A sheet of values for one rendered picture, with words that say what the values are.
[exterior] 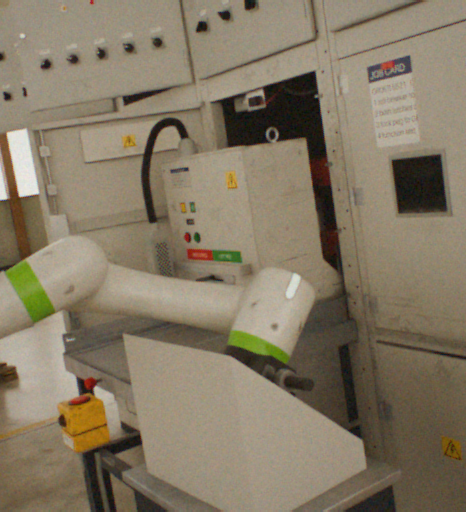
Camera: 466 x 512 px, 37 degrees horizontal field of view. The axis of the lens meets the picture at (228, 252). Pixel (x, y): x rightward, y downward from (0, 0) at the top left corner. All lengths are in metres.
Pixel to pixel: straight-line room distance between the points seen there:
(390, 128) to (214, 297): 0.64
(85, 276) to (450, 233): 0.87
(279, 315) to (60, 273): 0.42
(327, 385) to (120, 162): 1.06
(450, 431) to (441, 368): 0.17
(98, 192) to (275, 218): 0.77
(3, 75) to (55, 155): 1.09
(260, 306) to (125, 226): 1.21
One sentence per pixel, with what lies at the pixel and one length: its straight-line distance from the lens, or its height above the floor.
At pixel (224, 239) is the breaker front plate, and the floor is 1.14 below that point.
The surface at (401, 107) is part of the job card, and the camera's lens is 1.80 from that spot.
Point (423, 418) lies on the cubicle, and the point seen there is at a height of 0.61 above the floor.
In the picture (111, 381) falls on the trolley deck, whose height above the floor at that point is 0.83.
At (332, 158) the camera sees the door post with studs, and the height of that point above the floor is 1.32.
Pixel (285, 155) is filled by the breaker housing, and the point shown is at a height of 1.35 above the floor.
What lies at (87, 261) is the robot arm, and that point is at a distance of 1.34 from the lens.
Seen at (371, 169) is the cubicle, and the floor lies 1.28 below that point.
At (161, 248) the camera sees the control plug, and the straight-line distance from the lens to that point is 2.27.
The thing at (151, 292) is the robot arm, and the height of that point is 1.11.
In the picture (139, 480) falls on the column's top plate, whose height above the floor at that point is 0.75.
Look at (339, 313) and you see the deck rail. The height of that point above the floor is 0.87.
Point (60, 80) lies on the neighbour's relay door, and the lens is 2.74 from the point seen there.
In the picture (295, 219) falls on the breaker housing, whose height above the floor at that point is 1.17.
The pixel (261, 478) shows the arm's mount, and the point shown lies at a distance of 1.24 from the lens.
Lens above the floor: 1.36
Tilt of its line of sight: 7 degrees down
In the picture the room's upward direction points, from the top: 9 degrees counter-clockwise
